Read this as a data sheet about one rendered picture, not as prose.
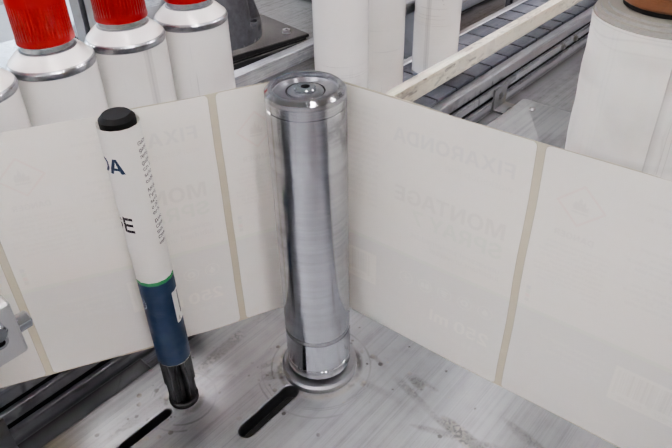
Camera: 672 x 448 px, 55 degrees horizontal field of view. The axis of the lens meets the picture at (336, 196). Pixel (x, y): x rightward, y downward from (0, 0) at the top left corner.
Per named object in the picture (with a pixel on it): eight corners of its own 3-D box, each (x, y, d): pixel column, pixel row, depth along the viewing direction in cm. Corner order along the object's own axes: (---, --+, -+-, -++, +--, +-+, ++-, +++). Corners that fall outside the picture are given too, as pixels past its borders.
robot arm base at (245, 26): (183, 61, 86) (173, -13, 81) (143, 29, 97) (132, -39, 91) (280, 39, 93) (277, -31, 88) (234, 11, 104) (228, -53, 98)
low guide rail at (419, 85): (27, 335, 40) (17, 312, 39) (18, 326, 41) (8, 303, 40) (647, -38, 106) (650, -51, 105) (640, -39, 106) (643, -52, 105)
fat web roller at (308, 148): (322, 408, 37) (307, 119, 26) (267, 368, 39) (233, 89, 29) (371, 361, 40) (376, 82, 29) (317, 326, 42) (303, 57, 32)
